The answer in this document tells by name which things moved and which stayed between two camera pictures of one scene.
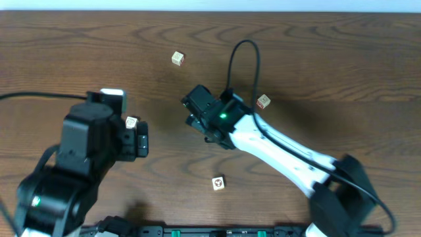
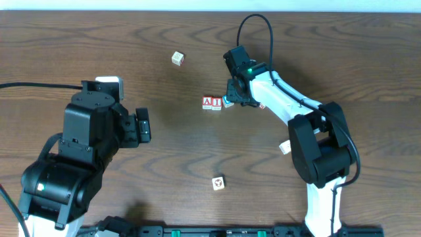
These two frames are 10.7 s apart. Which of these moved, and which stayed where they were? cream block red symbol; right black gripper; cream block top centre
Moved: right black gripper
Stayed: cream block top centre; cream block red symbol
